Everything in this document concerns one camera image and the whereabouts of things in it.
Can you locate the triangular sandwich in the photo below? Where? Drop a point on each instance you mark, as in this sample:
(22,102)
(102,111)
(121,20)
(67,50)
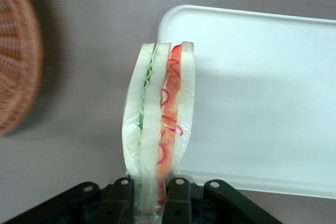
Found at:
(155,108)

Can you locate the cream rectangular plastic tray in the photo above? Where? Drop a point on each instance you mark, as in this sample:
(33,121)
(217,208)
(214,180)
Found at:
(262,98)

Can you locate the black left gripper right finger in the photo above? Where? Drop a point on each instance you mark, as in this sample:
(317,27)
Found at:
(178,200)

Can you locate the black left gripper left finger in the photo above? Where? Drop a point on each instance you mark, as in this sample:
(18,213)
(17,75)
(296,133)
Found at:
(120,200)

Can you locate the brown round wicker basket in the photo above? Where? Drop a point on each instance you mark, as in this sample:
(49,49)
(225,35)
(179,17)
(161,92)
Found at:
(15,51)

